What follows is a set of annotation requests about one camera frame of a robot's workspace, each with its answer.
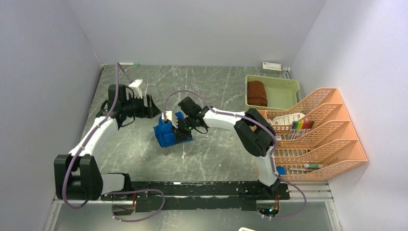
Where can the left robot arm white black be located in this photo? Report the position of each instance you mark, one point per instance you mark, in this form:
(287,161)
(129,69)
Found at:
(79,167)

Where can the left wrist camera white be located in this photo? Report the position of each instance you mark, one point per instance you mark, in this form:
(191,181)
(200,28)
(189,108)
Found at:
(136,87)

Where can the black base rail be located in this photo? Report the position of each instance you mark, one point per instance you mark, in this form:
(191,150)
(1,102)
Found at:
(244,195)

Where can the orange file organizer rack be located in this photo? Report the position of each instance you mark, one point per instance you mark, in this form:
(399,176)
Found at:
(331,147)

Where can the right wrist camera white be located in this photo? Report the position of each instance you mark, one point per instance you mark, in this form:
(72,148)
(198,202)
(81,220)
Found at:
(170,117)

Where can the green plastic basket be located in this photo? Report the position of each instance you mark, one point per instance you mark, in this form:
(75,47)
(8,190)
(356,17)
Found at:
(281,93)

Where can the coloured marker set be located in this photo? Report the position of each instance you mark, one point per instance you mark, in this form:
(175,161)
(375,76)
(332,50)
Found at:
(308,124)

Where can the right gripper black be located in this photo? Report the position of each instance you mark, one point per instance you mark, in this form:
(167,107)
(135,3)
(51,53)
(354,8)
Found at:
(180,135)

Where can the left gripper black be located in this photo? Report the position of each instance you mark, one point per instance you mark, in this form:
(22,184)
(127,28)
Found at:
(148,112)

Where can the blue towel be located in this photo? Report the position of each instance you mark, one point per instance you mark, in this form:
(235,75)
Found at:
(164,134)

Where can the white red box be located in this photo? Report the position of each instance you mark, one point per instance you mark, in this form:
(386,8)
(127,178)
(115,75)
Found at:
(271,67)

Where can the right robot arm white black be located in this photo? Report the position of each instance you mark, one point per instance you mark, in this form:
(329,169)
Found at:
(255,133)

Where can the brown towel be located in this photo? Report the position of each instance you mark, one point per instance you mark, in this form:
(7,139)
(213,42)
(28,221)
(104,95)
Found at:
(256,94)

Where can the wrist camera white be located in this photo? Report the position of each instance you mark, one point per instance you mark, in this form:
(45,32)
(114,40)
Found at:
(170,117)
(136,87)

